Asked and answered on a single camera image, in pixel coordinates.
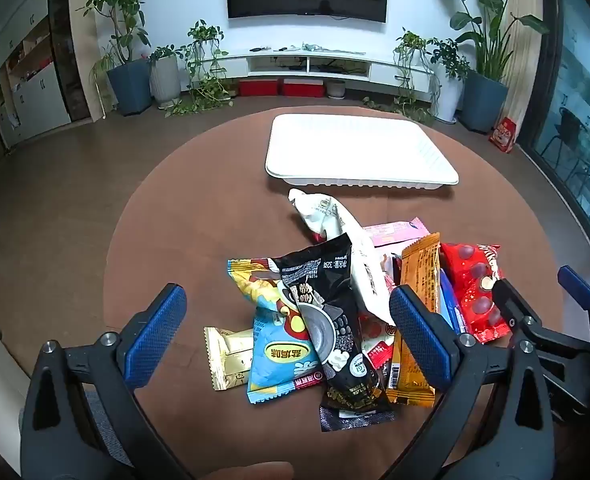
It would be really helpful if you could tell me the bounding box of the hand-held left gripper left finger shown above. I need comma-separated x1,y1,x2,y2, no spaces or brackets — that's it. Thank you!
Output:
19,282,191,480

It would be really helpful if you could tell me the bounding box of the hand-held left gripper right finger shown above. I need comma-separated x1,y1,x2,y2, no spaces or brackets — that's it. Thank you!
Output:
389,284,560,480

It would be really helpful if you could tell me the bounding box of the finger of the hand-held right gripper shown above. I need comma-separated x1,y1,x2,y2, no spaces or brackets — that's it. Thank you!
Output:
557,265,590,342
492,277,590,362

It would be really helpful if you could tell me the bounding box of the small red snack packet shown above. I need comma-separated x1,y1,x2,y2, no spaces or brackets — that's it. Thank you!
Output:
357,312,396,376

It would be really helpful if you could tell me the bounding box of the blue snack packet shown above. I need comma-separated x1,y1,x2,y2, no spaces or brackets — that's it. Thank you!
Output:
437,267,468,336

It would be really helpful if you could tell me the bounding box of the red chocolate ball packet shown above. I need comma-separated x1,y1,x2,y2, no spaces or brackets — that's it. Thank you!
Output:
440,242,513,345

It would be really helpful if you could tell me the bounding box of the orange snack packet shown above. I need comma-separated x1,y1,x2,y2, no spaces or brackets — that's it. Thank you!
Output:
386,233,442,407

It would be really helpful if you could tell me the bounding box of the gold snack packet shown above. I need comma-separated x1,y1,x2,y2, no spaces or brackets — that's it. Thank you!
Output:
204,326,254,391

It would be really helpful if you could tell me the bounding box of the black snack packet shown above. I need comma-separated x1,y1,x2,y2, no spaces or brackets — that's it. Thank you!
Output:
270,234,396,432

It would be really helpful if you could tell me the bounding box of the white snack bag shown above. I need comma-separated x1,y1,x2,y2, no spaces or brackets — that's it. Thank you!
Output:
288,188,401,326

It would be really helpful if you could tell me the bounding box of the pink snack packet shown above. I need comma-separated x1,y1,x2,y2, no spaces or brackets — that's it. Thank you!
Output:
362,217,431,248

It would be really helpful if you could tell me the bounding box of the light blue chips packet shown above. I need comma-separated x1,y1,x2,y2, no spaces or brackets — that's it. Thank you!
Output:
227,258,326,405

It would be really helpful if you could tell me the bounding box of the white plastic tray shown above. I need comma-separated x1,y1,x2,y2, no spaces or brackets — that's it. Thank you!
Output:
265,114,460,192

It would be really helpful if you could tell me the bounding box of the person's left hand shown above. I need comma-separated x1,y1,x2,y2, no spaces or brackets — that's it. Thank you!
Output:
187,461,296,480

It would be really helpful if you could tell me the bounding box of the white chair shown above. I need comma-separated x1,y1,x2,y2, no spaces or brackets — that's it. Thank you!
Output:
0,305,32,441

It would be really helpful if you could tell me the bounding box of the red gift bag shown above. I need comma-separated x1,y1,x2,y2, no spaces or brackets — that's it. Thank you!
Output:
490,117,518,153

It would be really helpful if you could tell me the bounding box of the glass door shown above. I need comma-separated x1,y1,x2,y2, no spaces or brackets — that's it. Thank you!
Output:
520,0,590,256

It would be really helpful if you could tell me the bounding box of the blue plant pot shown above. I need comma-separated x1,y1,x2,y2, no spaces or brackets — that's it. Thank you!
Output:
106,58,153,116
462,70,510,133

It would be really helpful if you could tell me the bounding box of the white plant pot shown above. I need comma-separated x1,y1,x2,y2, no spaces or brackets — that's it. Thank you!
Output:
432,72,466,123

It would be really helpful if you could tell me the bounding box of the grey ribbed plant pot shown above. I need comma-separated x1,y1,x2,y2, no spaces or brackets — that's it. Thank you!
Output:
149,55,182,107

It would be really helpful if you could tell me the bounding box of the bushy green plant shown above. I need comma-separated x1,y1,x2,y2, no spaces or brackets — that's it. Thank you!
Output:
427,37,470,81

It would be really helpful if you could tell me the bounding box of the trailing pothos plant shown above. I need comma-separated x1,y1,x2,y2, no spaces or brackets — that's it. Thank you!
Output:
165,20,236,117

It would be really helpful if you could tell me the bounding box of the red storage box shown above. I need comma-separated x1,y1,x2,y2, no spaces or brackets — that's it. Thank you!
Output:
282,79,324,98
239,79,280,97

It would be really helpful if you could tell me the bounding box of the large broad-leaf plant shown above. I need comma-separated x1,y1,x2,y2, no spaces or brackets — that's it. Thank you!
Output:
422,0,550,81

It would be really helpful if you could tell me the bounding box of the trailing vine plant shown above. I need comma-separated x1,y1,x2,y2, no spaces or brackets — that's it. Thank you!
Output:
394,30,436,123

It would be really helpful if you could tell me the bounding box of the white storage cabinet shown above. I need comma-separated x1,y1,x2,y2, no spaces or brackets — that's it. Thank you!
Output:
0,0,73,151

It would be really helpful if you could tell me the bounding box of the white television console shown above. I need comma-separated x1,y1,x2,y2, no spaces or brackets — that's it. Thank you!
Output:
225,49,441,101

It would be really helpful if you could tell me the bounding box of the small green plant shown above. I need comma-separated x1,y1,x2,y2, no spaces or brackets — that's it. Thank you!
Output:
147,45,186,61

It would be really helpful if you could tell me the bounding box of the tall leafy plant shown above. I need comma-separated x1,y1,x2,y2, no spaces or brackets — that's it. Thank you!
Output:
78,0,151,68

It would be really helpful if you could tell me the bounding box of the tangled cable bundle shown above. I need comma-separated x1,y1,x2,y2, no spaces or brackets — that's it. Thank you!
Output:
302,42,366,56

